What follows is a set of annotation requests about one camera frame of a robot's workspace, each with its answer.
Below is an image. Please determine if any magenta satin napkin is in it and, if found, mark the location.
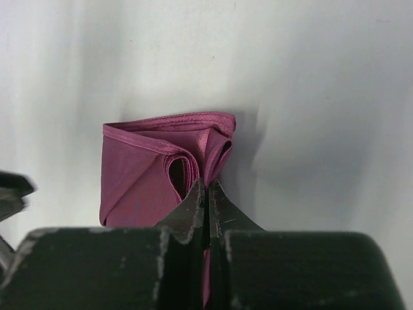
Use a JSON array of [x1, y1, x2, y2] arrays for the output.
[[99, 112, 237, 306]]

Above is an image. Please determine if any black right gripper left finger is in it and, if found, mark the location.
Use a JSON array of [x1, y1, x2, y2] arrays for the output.
[[1, 180, 205, 309]]

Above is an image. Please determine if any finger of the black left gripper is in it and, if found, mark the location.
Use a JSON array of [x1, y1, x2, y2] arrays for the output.
[[1, 170, 35, 221]]

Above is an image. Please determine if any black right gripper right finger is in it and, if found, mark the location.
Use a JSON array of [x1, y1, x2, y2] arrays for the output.
[[208, 181, 405, 309]]

